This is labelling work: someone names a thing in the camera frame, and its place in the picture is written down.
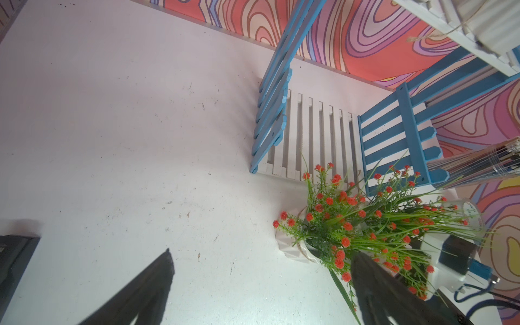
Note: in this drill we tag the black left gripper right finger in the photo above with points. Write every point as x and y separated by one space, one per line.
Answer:
381 297

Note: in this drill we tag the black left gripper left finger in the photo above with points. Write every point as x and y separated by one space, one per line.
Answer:
143 300

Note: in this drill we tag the red flower potted plant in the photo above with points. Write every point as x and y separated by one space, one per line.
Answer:
341 220

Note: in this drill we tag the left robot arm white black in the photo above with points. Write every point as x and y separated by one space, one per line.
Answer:
16 252

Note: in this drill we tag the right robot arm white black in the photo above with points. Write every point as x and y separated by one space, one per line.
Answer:
475 307

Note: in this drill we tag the blue white wooden rack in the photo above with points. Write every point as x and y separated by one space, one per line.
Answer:
291 128

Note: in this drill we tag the clear tape roll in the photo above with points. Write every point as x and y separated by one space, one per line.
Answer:
472 215

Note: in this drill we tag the clear cup of pencils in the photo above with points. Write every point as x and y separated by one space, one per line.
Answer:
496 162

